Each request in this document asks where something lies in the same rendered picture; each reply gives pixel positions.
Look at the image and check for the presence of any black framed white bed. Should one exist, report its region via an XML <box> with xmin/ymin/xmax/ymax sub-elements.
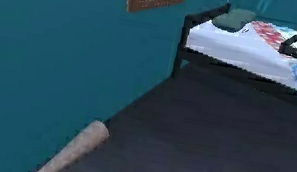
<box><xmin>167</xmin><ymin>0</ymin><xmax>297</xmax><ymax>114</ymax></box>

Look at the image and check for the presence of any beige wooden baseball bat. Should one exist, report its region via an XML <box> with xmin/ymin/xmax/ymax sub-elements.
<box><xmin>29</xmin><ymin>110</ymin><xmax>112</xmax><ymax>172</ymax></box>

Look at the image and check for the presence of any black open laptop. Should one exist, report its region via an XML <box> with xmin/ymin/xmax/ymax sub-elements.
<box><xmin>277</xmin><ymin>26</ymin><xmax>297</xmax><ymax>60</ymax></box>

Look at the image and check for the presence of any grey green pillow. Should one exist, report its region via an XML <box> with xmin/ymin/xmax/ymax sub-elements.
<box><xmin>211</xmin><ymin>3</ymin><xmax>259</xmax><ymax>35</ymax></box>

